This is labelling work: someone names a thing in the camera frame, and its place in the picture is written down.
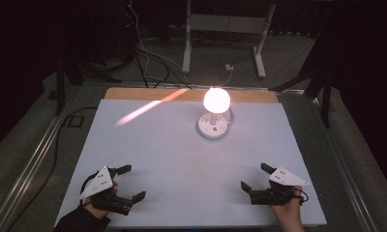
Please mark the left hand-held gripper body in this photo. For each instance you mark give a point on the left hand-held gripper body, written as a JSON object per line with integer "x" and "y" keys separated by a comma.
{"x": 99, "y": 182}

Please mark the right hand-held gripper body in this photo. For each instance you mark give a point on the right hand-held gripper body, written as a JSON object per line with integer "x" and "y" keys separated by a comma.
{"x": 286, "y": 179}

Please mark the person's left hand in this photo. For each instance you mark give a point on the person's left hand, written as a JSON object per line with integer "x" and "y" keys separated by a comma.
{"x": 99, "y": 213}

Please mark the person's right hand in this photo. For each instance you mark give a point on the person's right hand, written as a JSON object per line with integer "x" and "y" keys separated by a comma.
{"x": 291, "y": 212}

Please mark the white round power socket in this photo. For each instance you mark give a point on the white round power socket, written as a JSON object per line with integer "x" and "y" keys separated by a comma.
{"x": 213, "y": 127}

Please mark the glowing round light bulb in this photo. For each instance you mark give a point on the glowing round light bulb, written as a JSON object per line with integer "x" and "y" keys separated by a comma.
{"x": 216, "y": 100}

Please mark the black tripod stand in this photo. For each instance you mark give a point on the black tripod stand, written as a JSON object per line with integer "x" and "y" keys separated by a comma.
{"x": 72, "y": 74}
{"x": 320, "y": 87}

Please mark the wooden board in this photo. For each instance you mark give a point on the wooden board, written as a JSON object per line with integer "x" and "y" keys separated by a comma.
{"x": 188, "y": 95}

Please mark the white plug adapter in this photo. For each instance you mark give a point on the white plug adapter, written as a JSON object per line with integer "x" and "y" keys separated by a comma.
{"x": 229, "y": 67}

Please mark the aluminium floor rail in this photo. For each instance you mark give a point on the aluminium floor rail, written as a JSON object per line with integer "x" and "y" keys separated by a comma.
{"x": 343, "y": 167}
{"x": 30, "y": 161}

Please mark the black rectangular floor bracket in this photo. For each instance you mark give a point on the black rectangular floor bracket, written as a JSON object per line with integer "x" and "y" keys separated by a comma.
{"x": 74, "y": 121}

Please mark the white metal stand frame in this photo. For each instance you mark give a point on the white metal stand frame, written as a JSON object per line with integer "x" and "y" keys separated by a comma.
{"x": 223, "y": 24}

